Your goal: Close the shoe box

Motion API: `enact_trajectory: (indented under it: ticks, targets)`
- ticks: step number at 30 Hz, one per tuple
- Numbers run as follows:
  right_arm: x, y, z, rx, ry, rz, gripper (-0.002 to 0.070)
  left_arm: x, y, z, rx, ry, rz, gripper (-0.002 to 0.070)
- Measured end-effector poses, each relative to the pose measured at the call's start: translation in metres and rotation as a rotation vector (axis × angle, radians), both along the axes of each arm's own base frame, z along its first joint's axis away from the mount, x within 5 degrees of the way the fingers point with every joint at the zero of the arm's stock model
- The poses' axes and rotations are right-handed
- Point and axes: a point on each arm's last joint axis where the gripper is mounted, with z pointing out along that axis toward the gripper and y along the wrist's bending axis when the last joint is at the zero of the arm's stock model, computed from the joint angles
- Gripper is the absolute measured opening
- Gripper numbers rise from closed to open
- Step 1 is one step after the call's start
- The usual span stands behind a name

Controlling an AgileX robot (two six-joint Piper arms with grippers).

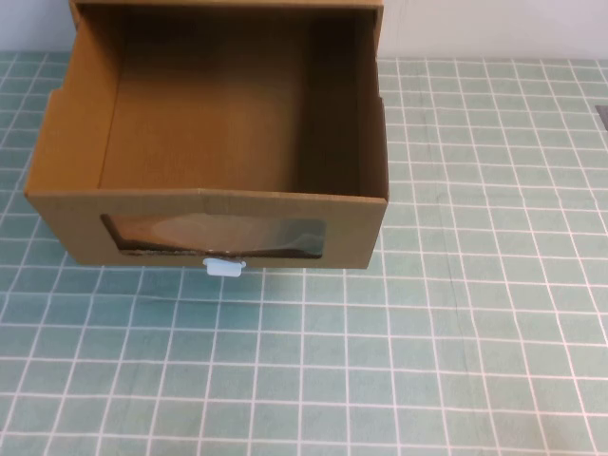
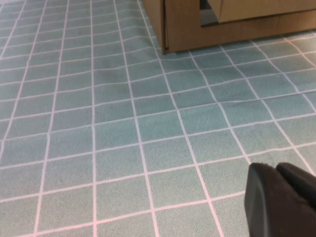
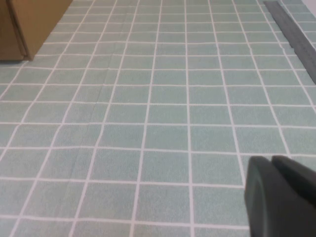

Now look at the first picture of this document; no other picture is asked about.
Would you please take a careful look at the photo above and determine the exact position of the brown cardboard windowed drawer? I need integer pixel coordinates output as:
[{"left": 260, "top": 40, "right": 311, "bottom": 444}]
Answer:
[{"left": 23, "top": 2, "right": 390, "bottom": 271}]

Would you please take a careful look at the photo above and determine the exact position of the brown cardboard box sleeve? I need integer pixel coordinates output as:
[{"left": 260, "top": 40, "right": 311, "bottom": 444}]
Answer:
[{"left": 69, "top": 0, "right": 384, "bottom": 24}]

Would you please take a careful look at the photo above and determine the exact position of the green white checked tablecloth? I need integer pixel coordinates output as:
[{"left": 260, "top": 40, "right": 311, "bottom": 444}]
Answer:
[{"left": 0, "top": 50, "right": 608, "bottom": 456}]

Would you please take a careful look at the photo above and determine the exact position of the white plastic drawer handle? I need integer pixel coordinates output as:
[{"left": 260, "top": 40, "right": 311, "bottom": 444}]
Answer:
[{"left": 202, "top": 258, "right": 247, "bottom": 277}]

